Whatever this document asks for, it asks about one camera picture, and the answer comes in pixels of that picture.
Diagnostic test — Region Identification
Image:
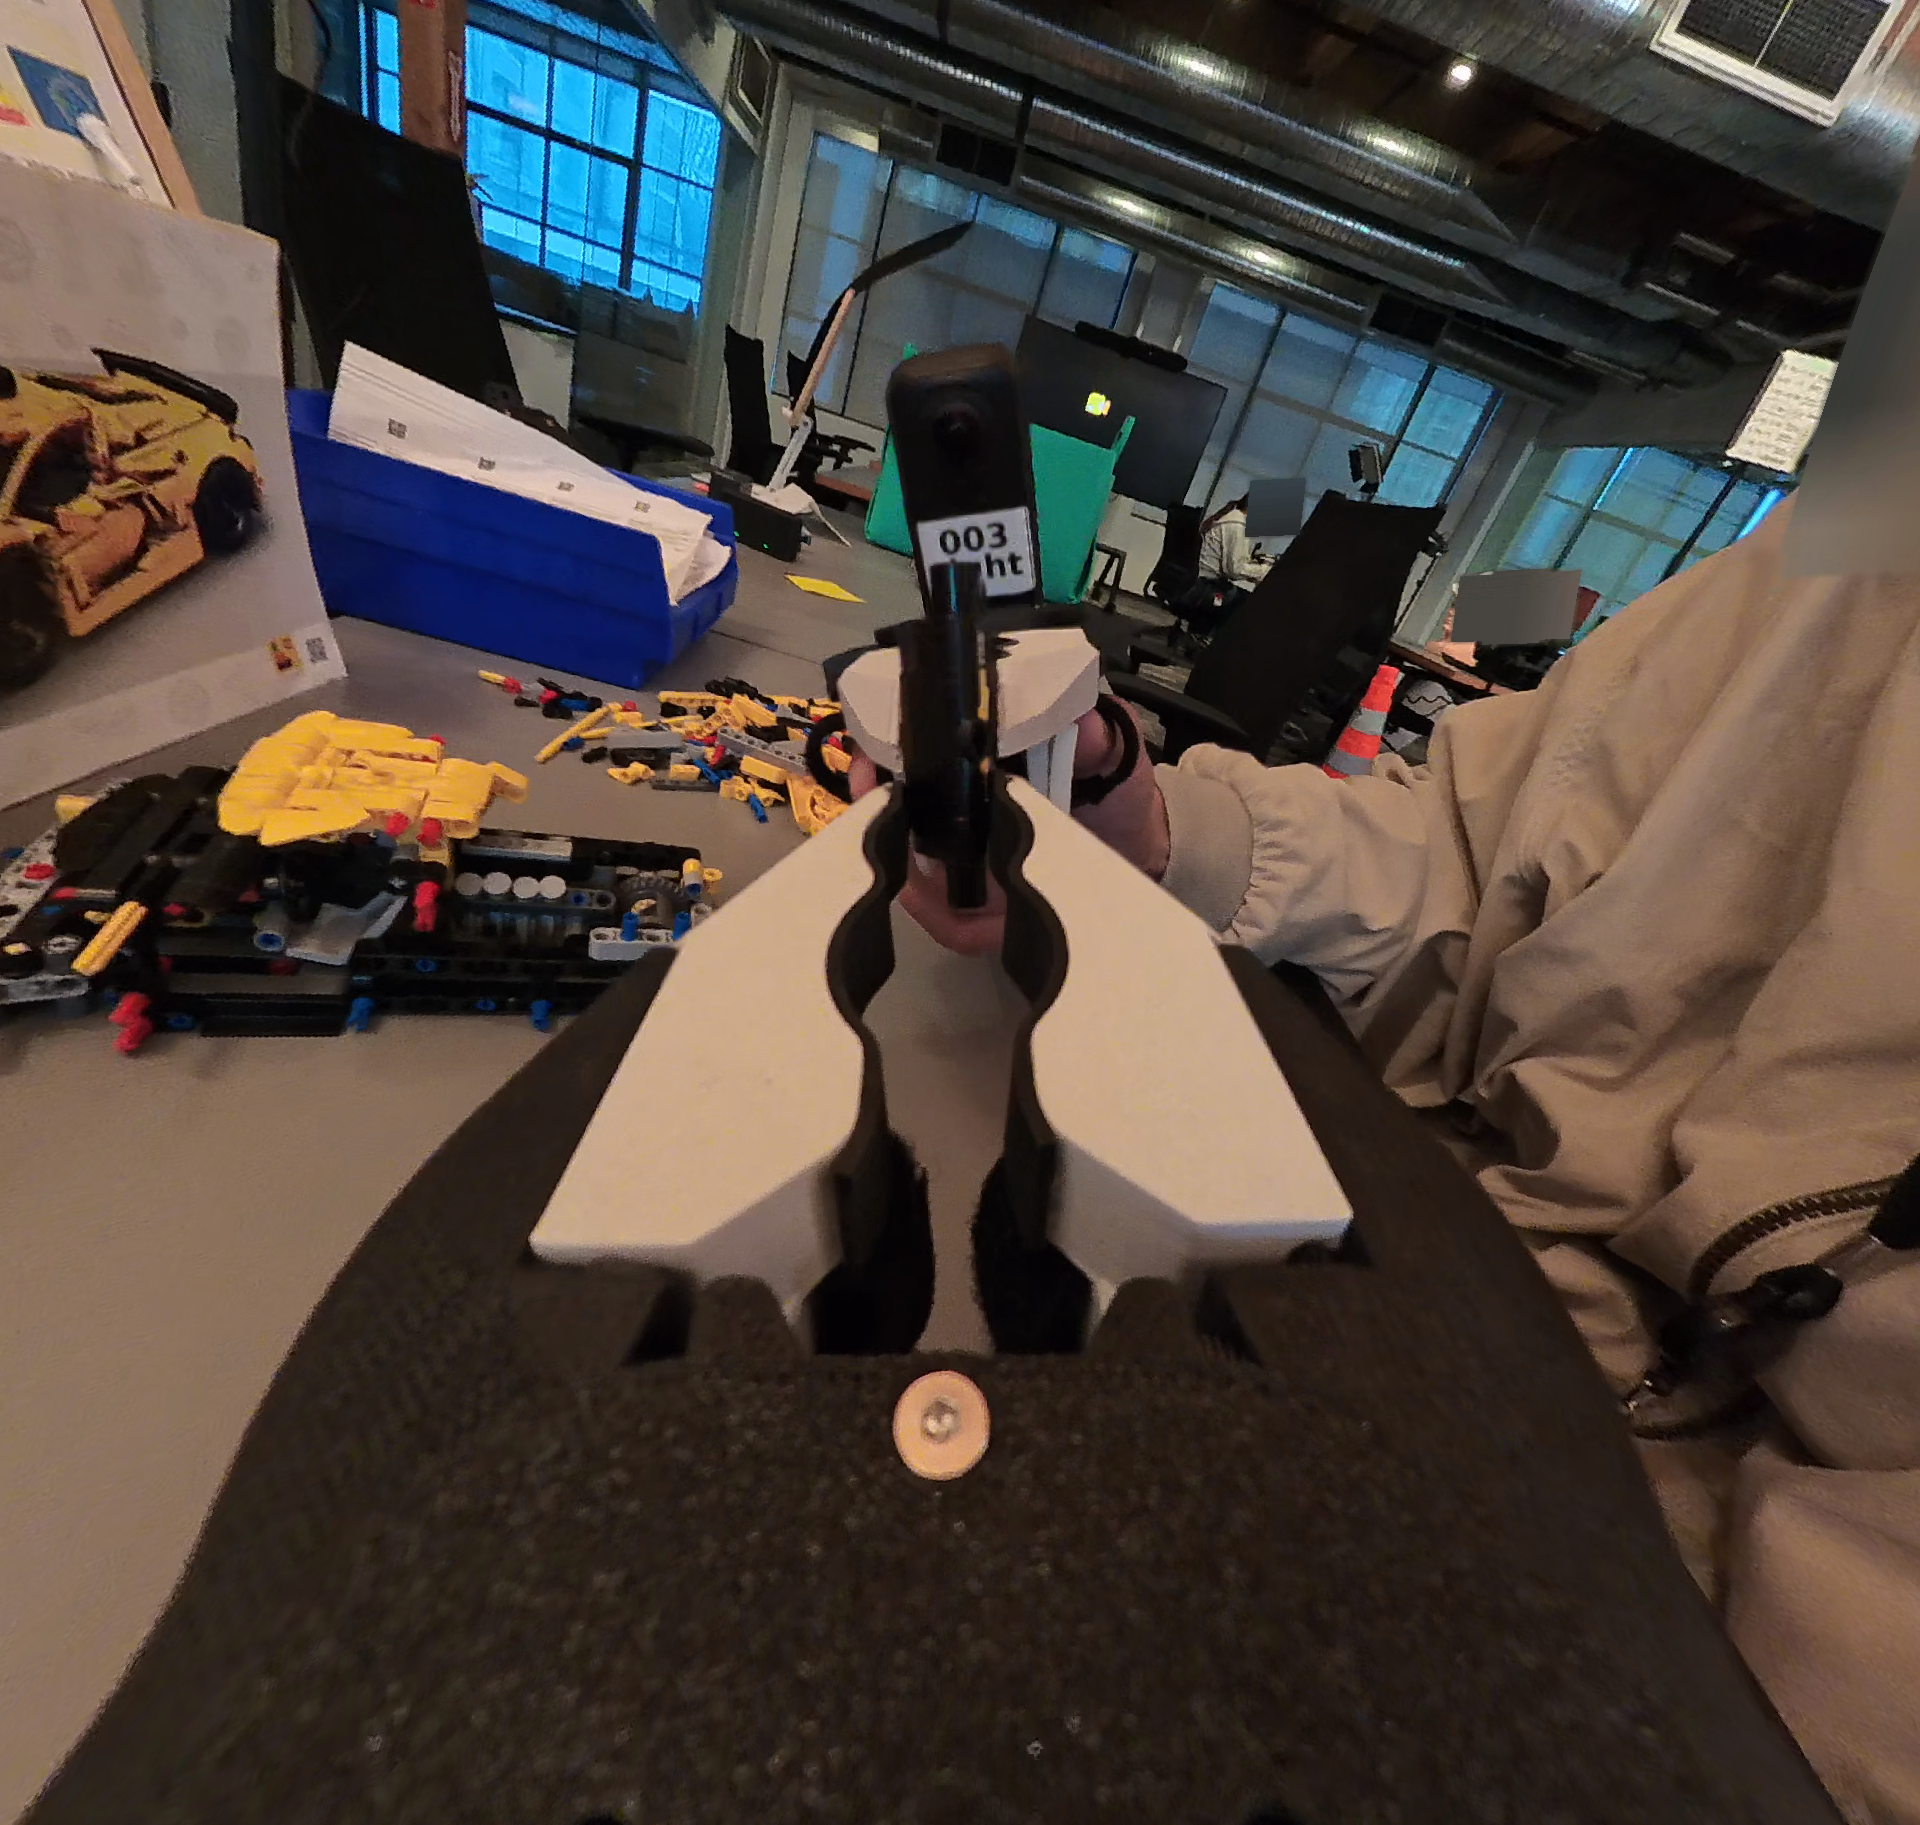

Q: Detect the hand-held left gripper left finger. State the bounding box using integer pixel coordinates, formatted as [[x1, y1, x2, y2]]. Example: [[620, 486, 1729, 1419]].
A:
[[527, 782, 934, 1355]]

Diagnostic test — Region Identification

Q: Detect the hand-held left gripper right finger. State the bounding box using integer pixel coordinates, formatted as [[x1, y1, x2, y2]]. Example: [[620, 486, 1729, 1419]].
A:
[[973, 777, 1359, 1355]]

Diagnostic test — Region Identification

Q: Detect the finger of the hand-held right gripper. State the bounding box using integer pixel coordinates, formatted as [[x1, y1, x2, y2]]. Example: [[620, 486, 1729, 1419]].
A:
[[835, 646, 910, 788], [991, 628, 1108, 816]]

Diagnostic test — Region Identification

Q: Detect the small black brick assembly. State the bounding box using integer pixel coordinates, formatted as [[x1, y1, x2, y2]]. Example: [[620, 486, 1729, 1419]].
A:
[[901, 566, 999, 913]]

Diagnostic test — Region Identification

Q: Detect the person's right forearm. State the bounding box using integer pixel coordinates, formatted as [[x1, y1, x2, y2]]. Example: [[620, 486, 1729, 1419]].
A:
[[1157, 609, 1653, 1047]]

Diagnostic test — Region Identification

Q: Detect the grey desk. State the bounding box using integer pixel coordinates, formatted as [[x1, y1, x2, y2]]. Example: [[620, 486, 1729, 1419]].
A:
[[0, 511, 1038, 1825]]

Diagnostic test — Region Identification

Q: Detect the person's right hand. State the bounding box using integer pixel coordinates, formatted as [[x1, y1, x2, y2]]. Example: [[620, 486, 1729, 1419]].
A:
[[848, 745, 1175, 960]]

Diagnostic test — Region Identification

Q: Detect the green plastic bin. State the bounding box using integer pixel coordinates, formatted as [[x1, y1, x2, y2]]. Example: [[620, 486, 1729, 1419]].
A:
[[867, 421, 1133, 605]]

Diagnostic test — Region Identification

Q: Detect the pile of loose toy bricks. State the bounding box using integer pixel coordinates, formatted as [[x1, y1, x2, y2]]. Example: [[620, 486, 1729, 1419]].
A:
[[480, 665, 857, 825]]

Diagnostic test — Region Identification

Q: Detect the black device with green light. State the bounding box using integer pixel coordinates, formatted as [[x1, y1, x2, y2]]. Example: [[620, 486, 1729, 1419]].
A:
[[708, 466, 812, 561]]

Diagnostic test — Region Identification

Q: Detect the black toy car chassis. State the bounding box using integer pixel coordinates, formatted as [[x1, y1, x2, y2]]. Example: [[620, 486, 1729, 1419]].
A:
[[0, 767, 721, 1054]]

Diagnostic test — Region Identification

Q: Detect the orange traffic cone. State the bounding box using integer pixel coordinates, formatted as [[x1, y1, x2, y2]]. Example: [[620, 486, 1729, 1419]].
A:
[[1320, 663, 1407, 782]]

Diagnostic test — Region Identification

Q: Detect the blue plastic bin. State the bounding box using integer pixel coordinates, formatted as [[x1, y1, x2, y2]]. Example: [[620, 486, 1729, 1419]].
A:
[[285, 387, 739, 689]]

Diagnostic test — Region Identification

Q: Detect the stack of white paper sheets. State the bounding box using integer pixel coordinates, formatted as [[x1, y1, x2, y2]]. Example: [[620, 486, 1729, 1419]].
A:
[[328, 342, 736, 604]]

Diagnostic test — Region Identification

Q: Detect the yellow toy car body section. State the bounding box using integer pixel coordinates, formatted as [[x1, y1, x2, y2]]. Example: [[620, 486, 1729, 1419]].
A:
[[216, 711, 529, 868]]

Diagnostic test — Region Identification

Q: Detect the person in beige jacket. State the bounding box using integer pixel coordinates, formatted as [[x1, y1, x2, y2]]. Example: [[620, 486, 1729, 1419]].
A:
[[1320, 506, 1920, 1825]]

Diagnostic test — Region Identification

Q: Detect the dark standing panel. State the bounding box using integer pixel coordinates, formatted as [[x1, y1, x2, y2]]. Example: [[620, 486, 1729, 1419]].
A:
[[276, 73, 526, 404]]

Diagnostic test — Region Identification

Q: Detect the car picture instruction box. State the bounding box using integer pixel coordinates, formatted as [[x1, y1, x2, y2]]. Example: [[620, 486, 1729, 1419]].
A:
[[0, 151, 350, 809]]

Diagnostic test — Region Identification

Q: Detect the flip chart with writing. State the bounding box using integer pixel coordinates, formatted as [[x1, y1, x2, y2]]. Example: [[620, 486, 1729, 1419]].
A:
[[1725, 349, 1842, 474]]

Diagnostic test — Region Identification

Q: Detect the white air vent grille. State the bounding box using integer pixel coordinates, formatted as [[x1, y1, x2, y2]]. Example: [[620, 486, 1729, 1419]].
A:
[[1650, 0, 1913, 125]]

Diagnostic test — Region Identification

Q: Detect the framed poster board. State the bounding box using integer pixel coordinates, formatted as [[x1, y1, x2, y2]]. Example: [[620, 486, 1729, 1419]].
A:
[[0, 0, 202, 216]]

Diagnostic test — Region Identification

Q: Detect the large black wall screen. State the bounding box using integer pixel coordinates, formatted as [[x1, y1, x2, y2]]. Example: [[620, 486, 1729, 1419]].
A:
[[1021, 316, 1231, 508]]

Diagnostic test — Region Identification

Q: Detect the large window wall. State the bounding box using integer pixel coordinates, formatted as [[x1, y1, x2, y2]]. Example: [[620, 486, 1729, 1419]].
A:
[[781, 130, 1787, 612]]

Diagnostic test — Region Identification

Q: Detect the black strap clip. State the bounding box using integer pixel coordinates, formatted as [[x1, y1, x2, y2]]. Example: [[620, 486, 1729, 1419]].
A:
[[1620, 1254, 1850, 1439]]

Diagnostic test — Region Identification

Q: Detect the brown wooden post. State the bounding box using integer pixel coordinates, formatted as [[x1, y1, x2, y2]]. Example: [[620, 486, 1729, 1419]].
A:
[[392, 0, 470, 156]]

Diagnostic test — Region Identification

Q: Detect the metal air duct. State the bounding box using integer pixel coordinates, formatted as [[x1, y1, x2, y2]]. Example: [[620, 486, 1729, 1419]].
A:
[[676, 0, 1920, 228]]

